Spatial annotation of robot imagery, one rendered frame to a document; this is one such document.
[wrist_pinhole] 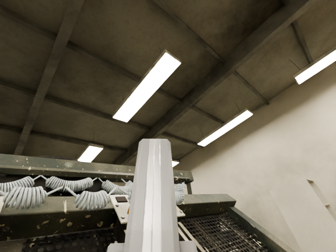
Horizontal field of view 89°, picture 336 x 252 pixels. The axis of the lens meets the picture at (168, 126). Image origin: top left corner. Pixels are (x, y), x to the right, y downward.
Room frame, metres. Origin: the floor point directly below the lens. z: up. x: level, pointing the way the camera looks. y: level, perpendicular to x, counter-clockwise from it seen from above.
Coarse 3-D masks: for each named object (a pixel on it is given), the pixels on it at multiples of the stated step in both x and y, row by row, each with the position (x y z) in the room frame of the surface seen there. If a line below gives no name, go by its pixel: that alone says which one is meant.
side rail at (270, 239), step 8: (232, 208) 1.48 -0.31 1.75; (232, 216) 1.48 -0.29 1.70; (240, 216) 1.44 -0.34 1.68; (248, 224) 1.41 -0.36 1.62; (256, 224) 1.43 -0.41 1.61; (256, 232) 1.39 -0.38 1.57; (264, 232) 1.38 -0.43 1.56; (264, 240) 1.37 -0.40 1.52; (272, 240) 1.34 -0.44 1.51; (280, 240) 1.38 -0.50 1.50; (272, 248) 1.35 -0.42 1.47; (280, 248) 1.32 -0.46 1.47; (288, 248) 1.34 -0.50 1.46
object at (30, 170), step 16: (80, 176) 0.59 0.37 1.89; (96, 176) 0.63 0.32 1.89; (112, 176) 0.67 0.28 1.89; (128, 176) 0.72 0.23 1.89; (176, 176) 0.93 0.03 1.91; (0, 192) 0.44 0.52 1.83; (16, 192) 0.45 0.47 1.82; (32, 192) 0.48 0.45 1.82; (48, 192) 0.53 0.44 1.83; (96, 192) 0.62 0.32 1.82; (128, 192) 0.74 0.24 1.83; (176, 192) 0.90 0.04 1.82; (16, 208) 0.48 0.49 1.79; (80, 208) 0.60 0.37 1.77; (96, 208) 0.64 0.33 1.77
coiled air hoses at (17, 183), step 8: (0, 184) 0.72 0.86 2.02; (8, 184) 0.74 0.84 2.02; (16, 184) 0.76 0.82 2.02; (24, 184) 0.83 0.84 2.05; (32, 184) 0.83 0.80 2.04; (48, 184) 0.87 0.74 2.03; (56, 184) 0.89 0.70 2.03; (72, 184) 0.99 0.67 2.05; (80, 184) 1.03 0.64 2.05; (104, 184) 1.15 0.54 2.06; (112, 184) 1.15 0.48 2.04; (128, 184) 1.22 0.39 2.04; (184, 184) 1.63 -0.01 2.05; (112, 192) 1.18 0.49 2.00; (120, 192) 1.17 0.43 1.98
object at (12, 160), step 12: (0, 156) 0.71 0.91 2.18; (12, 156) 0.74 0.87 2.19; (24, 156) 0.78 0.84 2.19; (60, 168) 0.91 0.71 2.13; (72, 168) 0.96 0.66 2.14; (84, 168) 1.01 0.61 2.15; (96, 168) 1.07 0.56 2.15; (108, 168) 1.13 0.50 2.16; (120, 168) 1.20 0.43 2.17; (132, 168) 1.27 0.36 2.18; (120, 180) 1.26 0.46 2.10; (192, 180) 1.75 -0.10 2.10
